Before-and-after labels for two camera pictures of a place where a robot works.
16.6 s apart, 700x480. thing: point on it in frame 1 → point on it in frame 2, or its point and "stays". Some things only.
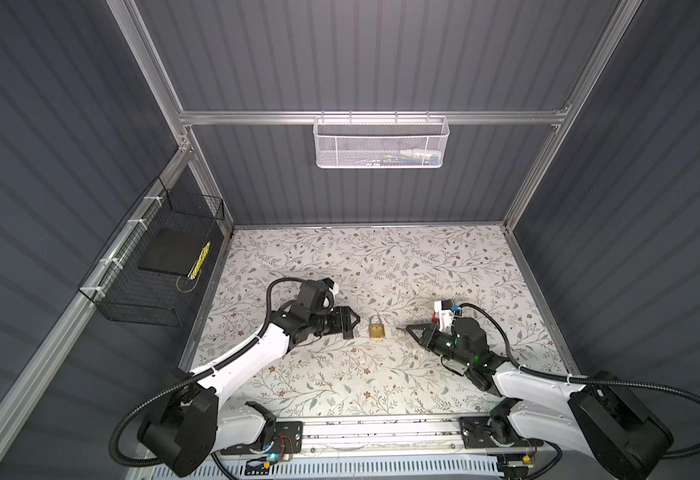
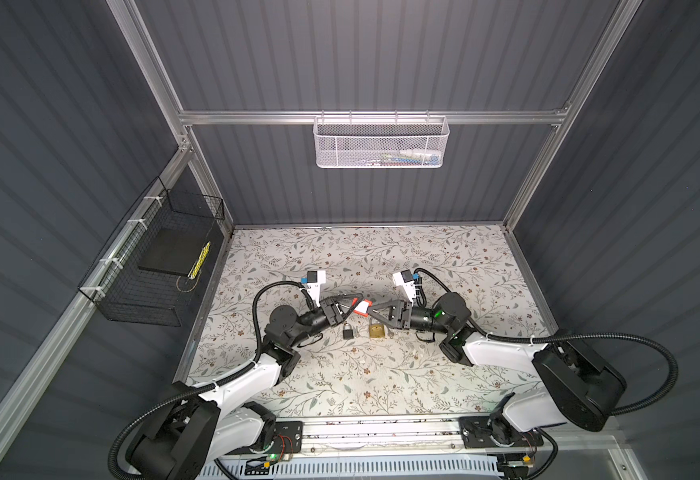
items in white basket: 411,157 stays
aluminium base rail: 381,436 stays
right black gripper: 428,337 → 400,317
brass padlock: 376,330 stays
